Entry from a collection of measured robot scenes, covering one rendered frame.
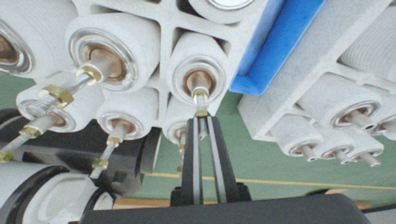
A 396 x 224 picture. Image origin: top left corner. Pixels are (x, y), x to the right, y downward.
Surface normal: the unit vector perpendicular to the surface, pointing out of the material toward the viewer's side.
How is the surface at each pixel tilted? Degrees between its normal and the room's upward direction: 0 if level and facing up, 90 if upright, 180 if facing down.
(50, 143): 90
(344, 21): 90
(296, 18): 88
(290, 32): 88
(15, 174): 110
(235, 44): 0
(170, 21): 0
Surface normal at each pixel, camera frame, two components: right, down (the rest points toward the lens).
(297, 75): -0.97, -0.15
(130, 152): 0.28, -0.72
